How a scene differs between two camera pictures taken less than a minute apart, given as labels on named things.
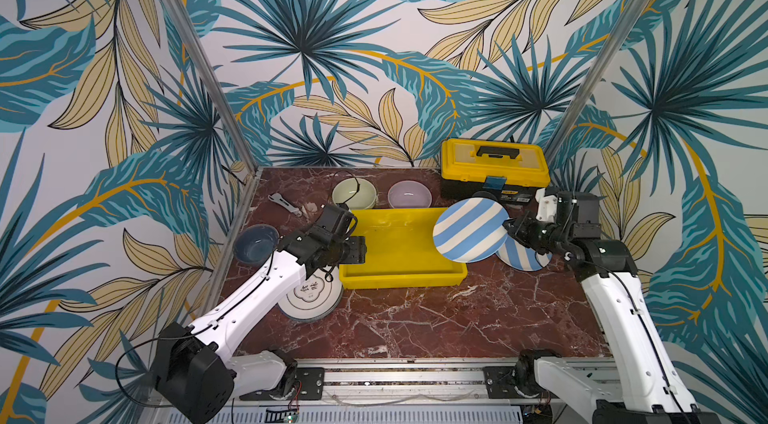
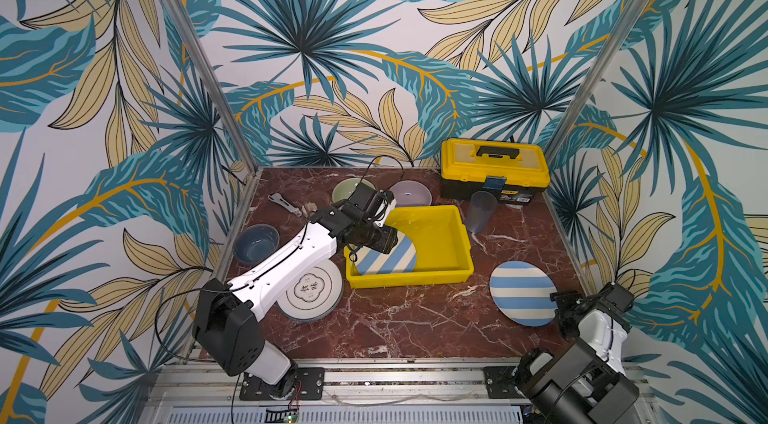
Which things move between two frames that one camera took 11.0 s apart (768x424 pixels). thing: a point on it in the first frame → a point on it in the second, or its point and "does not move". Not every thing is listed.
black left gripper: x=346 y=249 → x=378 y=235
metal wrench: x=277 y=197 does not move
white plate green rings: x=315 y=298 does not move
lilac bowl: x=409 y=194 does not move
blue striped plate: x=523 y=257 → x=521 y=292
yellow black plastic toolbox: x=505 y=172 does not move
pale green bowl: x=364 y=199 does not move
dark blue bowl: x=254 y=244 does not move
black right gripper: x=522 y=231 → x=567 y=302
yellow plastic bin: x=400 y=252 does not move
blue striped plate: x=471 y=230 → x=401 y=258
